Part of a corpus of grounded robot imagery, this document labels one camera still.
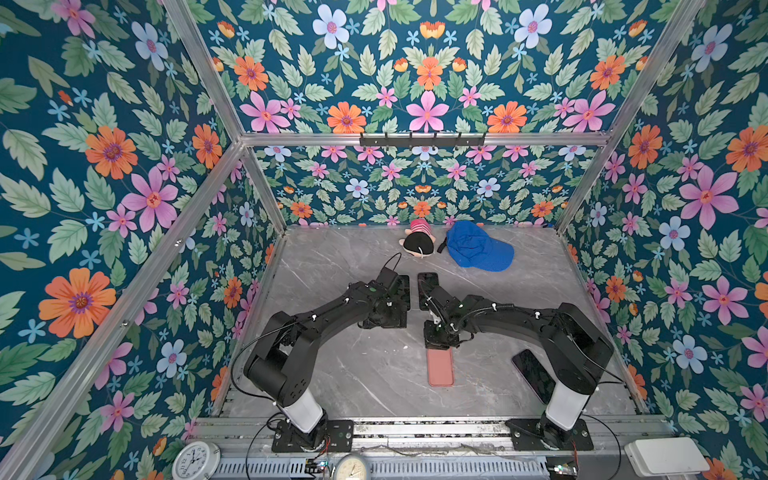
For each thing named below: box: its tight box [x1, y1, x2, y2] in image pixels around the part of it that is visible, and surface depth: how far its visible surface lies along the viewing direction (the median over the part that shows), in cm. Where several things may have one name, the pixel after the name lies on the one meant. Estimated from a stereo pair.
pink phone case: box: [427, 347, 454, 387], surface depth 87 cm
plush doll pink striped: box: [399, 218, 436, 258], surface depth 110 cm
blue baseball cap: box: [447, 220, 515, 272], surface depth 111 cm
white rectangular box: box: [624, 437, 710, 477], surface depth 70 cm
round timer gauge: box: [334, 453, 370, 480], surface depth 67 cm
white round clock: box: [172, 440, 222, 480], surface depth 69 cm
